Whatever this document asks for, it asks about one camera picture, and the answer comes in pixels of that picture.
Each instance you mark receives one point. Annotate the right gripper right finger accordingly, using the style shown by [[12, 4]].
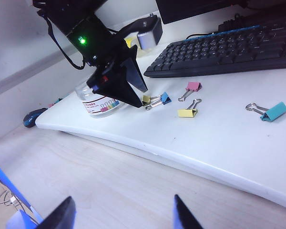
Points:
[[182, 214]]

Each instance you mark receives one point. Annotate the pink binder clip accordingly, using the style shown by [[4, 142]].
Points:
[[51, 105], [193, 86]]

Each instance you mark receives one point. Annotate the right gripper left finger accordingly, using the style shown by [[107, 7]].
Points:
[[64, 214]]

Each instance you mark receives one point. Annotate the black computer keyboard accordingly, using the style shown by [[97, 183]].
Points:
[[228, 52]]

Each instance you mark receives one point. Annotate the black computer monitor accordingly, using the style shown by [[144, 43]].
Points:
[[193, 9]]

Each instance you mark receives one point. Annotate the yellow binder clip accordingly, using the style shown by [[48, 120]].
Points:
[[146, 99], [187, 112]]

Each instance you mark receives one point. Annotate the aluminium partition frame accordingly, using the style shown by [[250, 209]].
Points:
[[26, 71]]

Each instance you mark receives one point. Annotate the clear plastic clip jar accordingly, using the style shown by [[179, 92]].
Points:
[[97, 107]]

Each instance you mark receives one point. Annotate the dark computer mouse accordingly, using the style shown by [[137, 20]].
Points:
[[33, 118]]

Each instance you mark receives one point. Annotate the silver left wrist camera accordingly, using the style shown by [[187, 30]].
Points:
[[147, 35]]

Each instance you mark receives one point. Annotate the teal binder clip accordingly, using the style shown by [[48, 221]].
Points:
[[275, 111]]

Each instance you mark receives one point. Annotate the white desk riser board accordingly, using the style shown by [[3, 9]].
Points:
[[205, 143]]

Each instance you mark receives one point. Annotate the blue binder clip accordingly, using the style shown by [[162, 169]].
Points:
[[59, 99], [165, 97]]

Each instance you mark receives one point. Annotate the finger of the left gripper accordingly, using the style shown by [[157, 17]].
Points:
[[133, 69], [119, 88]]

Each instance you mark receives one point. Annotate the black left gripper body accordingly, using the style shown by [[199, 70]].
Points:
[[107, 71]]

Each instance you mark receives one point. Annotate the blue metal frame bar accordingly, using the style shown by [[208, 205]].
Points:
[[4, 179]]

